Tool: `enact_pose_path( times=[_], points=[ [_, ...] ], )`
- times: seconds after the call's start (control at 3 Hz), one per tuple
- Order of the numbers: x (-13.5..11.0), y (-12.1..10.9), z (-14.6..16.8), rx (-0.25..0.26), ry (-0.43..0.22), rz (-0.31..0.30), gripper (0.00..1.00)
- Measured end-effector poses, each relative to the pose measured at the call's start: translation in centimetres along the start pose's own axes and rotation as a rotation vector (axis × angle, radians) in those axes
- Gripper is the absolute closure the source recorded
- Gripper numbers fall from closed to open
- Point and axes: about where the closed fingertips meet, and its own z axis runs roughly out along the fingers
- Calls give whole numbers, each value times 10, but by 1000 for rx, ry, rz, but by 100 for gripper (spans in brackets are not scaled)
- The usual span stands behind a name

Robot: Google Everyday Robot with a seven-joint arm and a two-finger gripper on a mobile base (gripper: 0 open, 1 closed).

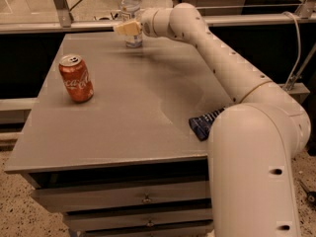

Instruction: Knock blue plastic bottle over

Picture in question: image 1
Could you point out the clear blue plastic bottle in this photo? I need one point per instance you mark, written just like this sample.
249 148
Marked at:
130 14

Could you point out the top grey drawer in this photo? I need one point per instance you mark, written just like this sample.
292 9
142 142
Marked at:
118 195

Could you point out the grey drawer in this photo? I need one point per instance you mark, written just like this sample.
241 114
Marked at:
194 228
118 195
144 219

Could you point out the middle grey drawer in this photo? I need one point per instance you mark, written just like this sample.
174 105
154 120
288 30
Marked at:
144 219

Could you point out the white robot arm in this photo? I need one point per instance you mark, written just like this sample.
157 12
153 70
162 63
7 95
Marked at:
252 142

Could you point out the metal railing frame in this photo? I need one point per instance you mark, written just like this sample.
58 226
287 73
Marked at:
41 16

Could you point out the red coca-cola can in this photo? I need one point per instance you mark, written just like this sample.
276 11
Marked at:
76 78

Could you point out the dark blue snack packet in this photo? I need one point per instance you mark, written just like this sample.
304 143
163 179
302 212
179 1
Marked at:
201 125

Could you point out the bottom grey drawer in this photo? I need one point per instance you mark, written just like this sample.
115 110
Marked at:
194 228

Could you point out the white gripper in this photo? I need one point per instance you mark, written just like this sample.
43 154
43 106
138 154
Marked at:
148 24

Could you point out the grey drawer cabinet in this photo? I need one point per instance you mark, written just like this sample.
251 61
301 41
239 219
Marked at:
134 129

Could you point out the black tool on floor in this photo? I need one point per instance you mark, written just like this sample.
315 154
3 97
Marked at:
310 195

